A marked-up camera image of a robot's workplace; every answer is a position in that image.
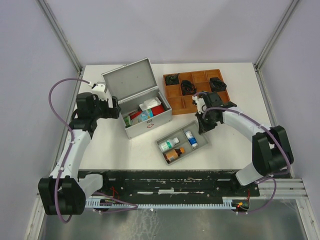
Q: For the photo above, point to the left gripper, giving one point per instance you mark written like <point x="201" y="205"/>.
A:
<point x="111" y="112"/>

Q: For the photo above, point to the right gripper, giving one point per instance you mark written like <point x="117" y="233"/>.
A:
<point x="203" y="127"/>

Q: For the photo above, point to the white blue bottle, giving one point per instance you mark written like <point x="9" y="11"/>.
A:
<point x="192" y="140"/>

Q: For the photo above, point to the grey plastic insert tray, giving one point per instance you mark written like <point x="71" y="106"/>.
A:
<point x="183" y="141"/>

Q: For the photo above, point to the grey metal box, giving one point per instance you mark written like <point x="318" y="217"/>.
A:
<point x="133" y="84"/>

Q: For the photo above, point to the blue cotton swab packet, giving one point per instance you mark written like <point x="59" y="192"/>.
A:
<point x="144" y="115"/>

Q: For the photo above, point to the small white bottle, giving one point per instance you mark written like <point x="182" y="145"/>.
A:
<point x="168" y="144"/>

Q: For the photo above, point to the brown bottle orange cap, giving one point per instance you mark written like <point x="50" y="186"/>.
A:
<point x="174" y="154"/>

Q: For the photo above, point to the red first aid pouch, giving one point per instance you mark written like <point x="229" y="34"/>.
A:
<point x="156" y="111"/>

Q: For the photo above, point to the small green packet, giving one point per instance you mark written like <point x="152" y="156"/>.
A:
<point x="127" y="121"/>

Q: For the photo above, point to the white gauze packet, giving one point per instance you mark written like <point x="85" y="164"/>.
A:
<point x="150" y="103"/>

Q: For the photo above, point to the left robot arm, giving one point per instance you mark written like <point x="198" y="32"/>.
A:
<point x="63" y="192"/>

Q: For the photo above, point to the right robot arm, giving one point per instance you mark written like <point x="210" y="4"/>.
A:
<point x="271" y="150"/>

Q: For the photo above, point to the rolled tie dark dotted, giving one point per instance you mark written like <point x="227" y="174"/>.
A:
<point x="217" y="85"/>

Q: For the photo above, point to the wooden compartment tray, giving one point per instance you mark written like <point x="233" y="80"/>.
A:
<point x="180" y="87"/>

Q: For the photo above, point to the rolled tie green pattern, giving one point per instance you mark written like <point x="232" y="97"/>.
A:
<point x="171" y="79"/>

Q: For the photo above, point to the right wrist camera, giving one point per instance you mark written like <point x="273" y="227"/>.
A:
<point x="199" y="102"/>

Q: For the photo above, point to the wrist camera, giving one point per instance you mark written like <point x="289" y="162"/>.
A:
<point x="199" y="102"/>
<point x="100" y="89"/>

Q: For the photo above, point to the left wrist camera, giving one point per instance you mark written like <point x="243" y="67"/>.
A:
<point x="100" y="89"/>

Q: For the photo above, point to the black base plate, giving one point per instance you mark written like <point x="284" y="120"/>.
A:
<point x="174" y="186"/>

